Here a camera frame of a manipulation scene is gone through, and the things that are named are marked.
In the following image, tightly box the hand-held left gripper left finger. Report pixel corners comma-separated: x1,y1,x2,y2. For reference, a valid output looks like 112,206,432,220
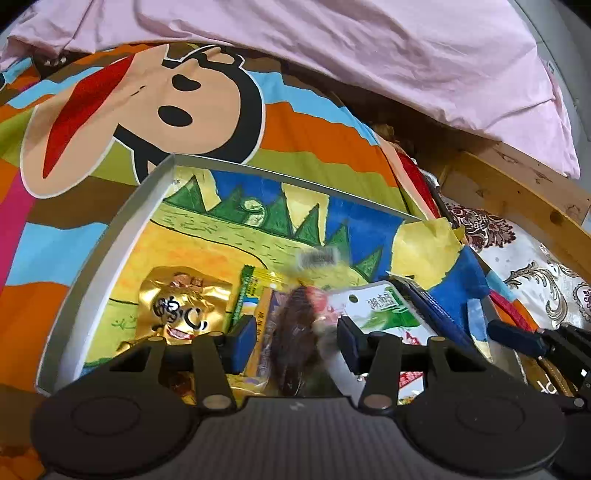
108,316,258,412

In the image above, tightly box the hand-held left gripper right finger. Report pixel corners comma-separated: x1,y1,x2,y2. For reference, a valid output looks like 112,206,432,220
336,318,486,412

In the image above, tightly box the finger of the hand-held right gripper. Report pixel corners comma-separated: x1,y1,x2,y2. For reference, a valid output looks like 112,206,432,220
487,319,549,359

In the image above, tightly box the white green snack packet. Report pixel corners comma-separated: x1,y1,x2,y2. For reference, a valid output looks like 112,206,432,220
323,281,437,404

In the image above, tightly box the yellow green snack packet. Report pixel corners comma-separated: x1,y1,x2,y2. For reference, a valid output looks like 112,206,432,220
228,264,301,398

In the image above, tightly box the clear brown nut snack packet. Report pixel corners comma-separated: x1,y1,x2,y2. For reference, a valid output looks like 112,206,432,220
270,247,356,398

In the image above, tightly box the gold foil snack packet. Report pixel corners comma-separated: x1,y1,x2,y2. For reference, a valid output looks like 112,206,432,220
137,265,233,344

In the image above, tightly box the reddish clear snack packet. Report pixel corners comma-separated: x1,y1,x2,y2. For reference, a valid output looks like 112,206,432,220
164,369,199,407

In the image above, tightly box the blue snack packet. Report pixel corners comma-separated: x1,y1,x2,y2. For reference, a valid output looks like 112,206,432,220
392,277,472,352

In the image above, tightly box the grey metal tray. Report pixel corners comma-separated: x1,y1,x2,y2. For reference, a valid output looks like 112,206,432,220
36,153,527,402

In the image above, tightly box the white floral quilt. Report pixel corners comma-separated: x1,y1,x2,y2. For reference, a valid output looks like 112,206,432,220
438,203,591,333

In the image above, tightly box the printed cartoon blanket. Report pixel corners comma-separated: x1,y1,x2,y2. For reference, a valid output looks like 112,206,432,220
0,41,573,480

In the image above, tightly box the pink bed sheet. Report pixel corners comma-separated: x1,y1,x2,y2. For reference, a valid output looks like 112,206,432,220
0,0,583,181

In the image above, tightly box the wooden bed frame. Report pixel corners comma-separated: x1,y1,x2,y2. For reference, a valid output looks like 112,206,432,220
416,134,591,259

